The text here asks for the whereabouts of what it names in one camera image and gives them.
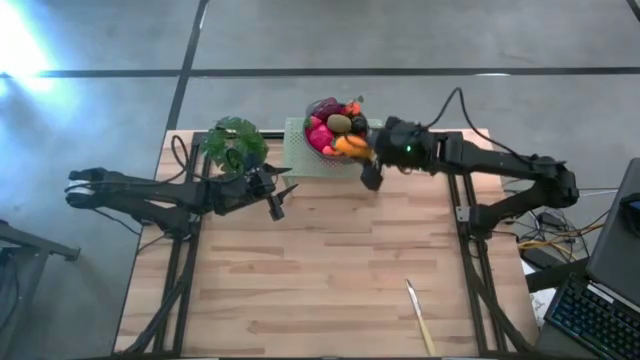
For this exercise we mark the green perforated metal shelf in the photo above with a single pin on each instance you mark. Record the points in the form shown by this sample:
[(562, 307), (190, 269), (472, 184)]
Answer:
[(300, 167)]

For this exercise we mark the white paper sheet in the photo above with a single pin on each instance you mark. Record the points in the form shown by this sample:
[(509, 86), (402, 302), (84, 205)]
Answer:
[(542, 305)]

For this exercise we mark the red bowl with grey rim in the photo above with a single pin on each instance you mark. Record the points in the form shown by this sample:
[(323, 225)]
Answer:
[(312, 145)]

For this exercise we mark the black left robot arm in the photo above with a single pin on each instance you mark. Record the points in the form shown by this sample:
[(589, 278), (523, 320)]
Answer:
[(150, 195)]

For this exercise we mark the grey metal cart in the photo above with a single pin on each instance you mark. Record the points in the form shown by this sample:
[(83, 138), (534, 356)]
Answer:
[(30, 242)]

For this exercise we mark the black aluminium table frame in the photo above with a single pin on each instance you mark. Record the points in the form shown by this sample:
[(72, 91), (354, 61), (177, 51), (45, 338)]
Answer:
[(471, 280)]

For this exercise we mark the yellow orange mango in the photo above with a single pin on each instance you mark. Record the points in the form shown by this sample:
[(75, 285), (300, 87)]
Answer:
[(352, 146)]

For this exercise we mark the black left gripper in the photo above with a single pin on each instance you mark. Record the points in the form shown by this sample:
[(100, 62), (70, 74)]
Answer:
[(240, 192)]

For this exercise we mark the dark brown round fruit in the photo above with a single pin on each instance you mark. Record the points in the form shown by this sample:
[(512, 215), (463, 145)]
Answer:
[(358, 125)]

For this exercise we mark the dark maroon fruit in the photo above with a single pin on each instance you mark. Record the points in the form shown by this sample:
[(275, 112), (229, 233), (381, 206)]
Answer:
[(326, 107)]

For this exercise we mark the greenish brown kiwi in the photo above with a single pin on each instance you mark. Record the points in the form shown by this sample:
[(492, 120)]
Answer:
[(339, 123)]

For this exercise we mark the green monstera plant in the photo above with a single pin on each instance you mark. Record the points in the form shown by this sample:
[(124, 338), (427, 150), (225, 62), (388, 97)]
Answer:
[(235, 140)]

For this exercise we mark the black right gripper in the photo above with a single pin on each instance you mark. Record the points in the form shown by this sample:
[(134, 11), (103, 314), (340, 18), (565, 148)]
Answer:
[(407, 145)]

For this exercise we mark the grey laptop with lit keyboard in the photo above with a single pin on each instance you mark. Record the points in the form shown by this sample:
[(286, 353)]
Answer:
[(590, 315)]

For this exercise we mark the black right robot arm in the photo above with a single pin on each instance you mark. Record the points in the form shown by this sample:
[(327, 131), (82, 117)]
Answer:
[(500, 160)]

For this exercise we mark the large red fruit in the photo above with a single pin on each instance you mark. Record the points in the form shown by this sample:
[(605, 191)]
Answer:
[(320, 138)]

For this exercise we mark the black flat box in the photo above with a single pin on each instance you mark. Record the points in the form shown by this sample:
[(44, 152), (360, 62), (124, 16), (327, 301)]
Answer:
[(537, 259)]

